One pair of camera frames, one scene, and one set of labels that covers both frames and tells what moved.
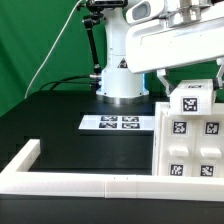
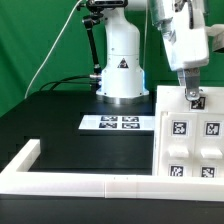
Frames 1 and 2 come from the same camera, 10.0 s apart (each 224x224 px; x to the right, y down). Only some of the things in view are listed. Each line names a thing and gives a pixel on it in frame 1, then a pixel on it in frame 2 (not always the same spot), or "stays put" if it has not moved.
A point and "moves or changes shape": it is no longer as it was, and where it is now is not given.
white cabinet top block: (193, 97) moves or changes shape
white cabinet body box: (187, 145) stays put
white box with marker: (210, 145) stays put
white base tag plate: (118, 122) stays put
